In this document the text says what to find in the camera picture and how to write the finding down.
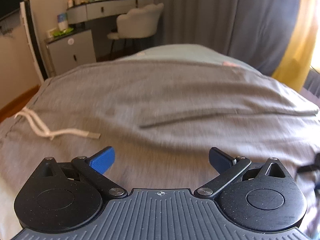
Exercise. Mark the grey bedside cabinet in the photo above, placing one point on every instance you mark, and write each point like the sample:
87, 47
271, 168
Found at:
69, 51

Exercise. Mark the grey sweatpants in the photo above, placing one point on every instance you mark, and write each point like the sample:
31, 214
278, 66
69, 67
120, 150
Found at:
162, 118

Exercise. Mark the grey vanity desk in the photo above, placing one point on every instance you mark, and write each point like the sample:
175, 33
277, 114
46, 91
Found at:
102, 9

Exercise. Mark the grey curtain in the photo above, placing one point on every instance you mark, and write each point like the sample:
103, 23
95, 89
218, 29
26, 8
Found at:
256, 32

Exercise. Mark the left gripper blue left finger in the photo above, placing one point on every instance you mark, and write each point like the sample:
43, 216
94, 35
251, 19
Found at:
92, 169

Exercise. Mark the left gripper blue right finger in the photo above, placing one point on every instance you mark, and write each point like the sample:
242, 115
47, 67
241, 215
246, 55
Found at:
229, 170

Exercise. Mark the light blue patterned bedsheet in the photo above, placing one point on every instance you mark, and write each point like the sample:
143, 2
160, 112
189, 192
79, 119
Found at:
188, 52

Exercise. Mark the white vanity chair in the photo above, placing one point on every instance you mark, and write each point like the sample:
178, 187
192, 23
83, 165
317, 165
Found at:
138, 23

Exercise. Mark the yellow curtain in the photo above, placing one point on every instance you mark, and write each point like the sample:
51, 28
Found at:
295, 64

